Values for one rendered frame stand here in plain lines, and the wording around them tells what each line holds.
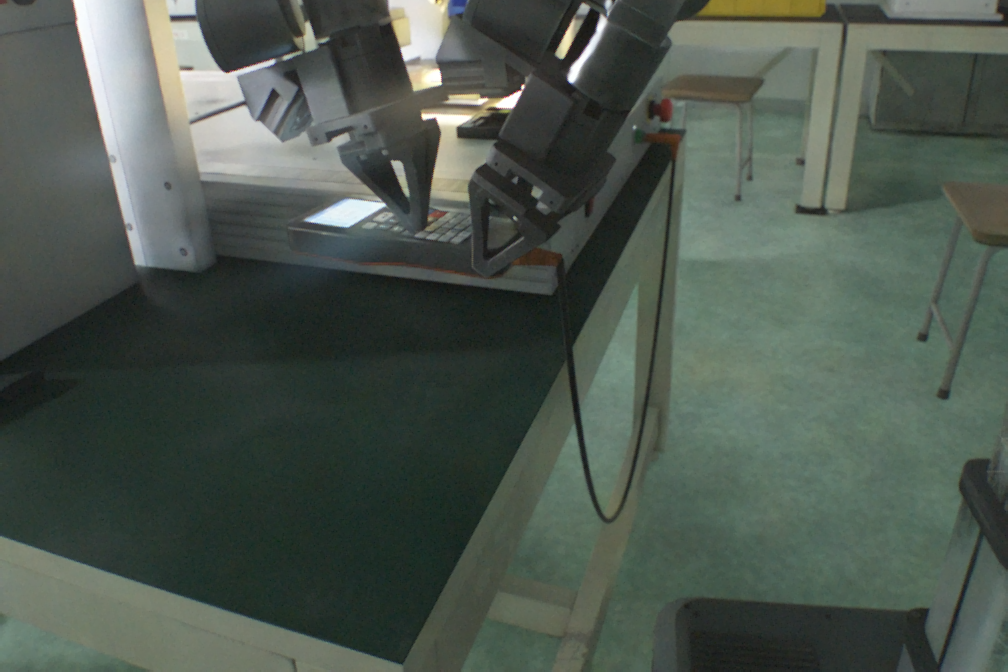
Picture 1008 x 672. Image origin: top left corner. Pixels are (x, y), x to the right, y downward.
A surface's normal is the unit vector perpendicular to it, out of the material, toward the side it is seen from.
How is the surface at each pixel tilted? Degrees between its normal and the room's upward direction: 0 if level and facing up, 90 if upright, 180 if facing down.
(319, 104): 90
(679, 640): 0
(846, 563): 0
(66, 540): 0
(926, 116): 90
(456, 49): 90
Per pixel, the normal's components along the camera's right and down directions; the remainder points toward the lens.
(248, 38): 0.18, 0.58
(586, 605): -0.04, -0.91
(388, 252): -0.09, 0.41
